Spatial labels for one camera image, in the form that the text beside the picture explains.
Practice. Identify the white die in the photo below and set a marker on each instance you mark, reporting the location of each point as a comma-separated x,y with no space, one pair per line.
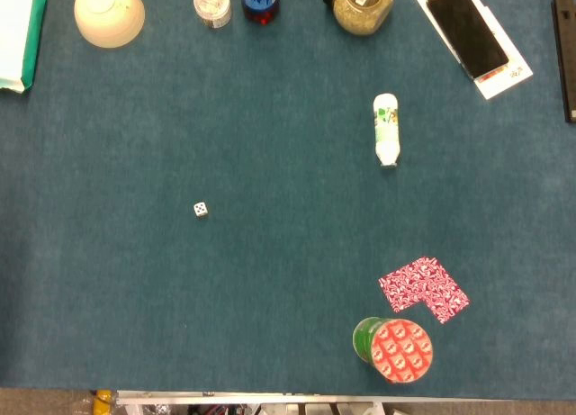
200,210

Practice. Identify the small white drink bottle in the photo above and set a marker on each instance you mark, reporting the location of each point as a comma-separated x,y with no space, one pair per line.
385,128

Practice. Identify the cola bottle blue label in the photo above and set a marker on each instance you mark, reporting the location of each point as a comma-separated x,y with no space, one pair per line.
259,2

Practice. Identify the blue table mat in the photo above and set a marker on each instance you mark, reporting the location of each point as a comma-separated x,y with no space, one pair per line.
270,208

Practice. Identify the red patterned paper napkin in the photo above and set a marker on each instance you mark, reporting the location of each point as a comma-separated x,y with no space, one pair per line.
423,289

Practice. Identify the green can red patterned lid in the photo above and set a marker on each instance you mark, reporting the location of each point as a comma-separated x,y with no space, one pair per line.
398,349

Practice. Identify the round glass jar black lid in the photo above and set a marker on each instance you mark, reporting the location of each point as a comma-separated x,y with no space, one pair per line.
362,7

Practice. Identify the small clear lidded container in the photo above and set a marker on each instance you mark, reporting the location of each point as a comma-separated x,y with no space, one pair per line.
212,6

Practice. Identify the black smartphone on white box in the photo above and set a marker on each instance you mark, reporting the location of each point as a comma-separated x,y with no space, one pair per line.
501,79

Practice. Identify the cream upturned bowl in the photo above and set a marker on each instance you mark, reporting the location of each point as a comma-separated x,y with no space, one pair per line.
109,14

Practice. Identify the black folding stand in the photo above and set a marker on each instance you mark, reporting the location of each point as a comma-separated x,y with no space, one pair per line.
564,50

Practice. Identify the green wet wipes pack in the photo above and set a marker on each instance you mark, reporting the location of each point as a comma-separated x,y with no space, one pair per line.
18,32

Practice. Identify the aluminium table frame rail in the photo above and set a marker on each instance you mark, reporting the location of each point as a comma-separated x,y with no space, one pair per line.
270,398

